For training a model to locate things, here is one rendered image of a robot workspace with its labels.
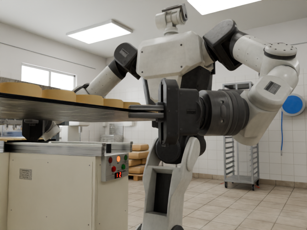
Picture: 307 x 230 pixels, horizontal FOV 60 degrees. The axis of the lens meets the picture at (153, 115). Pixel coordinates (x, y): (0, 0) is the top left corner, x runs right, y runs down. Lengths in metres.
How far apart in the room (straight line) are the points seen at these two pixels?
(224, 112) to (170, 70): 0.51
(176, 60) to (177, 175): 0.40
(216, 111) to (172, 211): 0.54
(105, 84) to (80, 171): 0.56
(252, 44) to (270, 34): 4.82
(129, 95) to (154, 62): 5.83
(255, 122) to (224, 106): 0.08
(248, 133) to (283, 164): 4.85
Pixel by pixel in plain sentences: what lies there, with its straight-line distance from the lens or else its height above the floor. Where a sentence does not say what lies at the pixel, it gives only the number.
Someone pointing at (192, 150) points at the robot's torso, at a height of 0.90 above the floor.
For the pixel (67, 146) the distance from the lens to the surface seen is 1.59.
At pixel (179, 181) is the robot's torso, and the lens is 0.93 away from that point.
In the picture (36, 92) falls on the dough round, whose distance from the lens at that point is 0.35.
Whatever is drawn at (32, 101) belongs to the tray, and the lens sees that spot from 0.32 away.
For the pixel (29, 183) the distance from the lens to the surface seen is 1.82.
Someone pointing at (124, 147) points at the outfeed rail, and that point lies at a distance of 1.70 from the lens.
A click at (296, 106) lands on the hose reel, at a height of 1.42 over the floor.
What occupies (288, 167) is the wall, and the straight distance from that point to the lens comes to 5.40.
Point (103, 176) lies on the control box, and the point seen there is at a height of 0.73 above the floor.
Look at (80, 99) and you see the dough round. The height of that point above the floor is 1.02.
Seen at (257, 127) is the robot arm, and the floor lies 0.97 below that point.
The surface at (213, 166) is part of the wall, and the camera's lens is 5.73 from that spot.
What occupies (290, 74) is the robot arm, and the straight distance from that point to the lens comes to 0.71.
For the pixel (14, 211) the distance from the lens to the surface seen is 1.95.
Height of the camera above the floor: 0.97
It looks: 4 degrees up
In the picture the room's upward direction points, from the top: straight up
